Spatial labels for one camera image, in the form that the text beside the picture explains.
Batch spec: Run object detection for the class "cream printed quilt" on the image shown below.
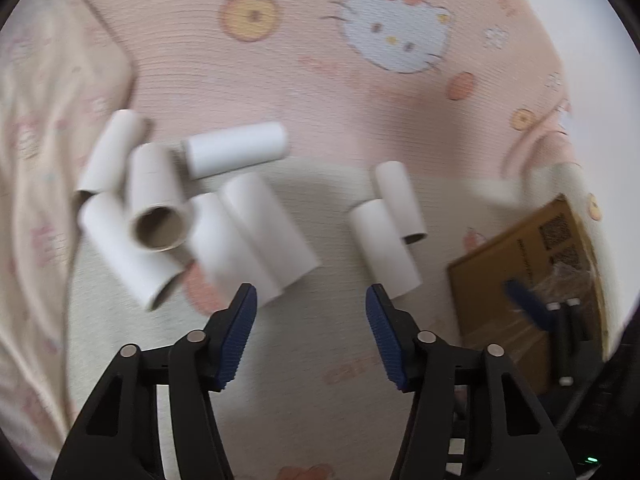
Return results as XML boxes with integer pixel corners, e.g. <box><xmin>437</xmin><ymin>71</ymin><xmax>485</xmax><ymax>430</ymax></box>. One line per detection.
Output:
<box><xmin>0</xmin><ymin>0</ymin><xmax>136</xmax><ymax>466</ymax></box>

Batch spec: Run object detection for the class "brown cardboard box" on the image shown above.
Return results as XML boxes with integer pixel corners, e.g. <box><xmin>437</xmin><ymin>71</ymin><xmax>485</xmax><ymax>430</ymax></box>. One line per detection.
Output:
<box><xmin>446</xmin><ymin>194</ymin><xmax>613</xmax><ymax>393</ymax></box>

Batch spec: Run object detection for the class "pink cat print blanket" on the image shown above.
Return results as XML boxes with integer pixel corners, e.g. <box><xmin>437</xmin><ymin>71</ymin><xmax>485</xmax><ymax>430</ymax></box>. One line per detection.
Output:
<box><xmin>65</xmin><ymin>0</ymin><xmax>601</xmax><ymax>480</ymax></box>

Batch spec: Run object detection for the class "white cardboard roll tube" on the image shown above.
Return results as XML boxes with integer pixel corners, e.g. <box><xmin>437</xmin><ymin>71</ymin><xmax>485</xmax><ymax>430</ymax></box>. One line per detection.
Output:
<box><xmin>348</xmin><ymin>199</ymin><xmax>422</xmax><ymax>301</ymax></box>
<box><xmin>372</xmin><ymin>161</ymin><xmax>429</xmax><ymax>245</ymax></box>

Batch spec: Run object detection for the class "pile of white tubes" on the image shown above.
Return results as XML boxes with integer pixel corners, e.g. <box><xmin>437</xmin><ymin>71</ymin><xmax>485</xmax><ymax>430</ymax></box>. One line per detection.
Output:
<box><xmin>74</xmin><ymin>109</ymin><xmax>321</xmax><ymax>312</ymax></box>

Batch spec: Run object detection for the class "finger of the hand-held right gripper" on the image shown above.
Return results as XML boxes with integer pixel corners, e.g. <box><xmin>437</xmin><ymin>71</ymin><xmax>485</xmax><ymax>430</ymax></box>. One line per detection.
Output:
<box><xmin>504</xmin><ymin>279</ymin><xmax>588</xmax><ymax>388</ymax></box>

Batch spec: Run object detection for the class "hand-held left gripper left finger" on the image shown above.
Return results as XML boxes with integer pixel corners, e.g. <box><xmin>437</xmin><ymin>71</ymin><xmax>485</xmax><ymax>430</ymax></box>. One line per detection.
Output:
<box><xmin>51</xmin><ymin>283</ymin><xmax>258</xmax><ymax>480</ymax></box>

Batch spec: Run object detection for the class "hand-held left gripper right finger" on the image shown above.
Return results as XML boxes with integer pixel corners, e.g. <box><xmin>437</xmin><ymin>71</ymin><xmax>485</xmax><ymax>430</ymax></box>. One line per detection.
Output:
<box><xmin>365</xmin><ymin>283</ymin><xmax>578</xmax><ymax>480</ymax></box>

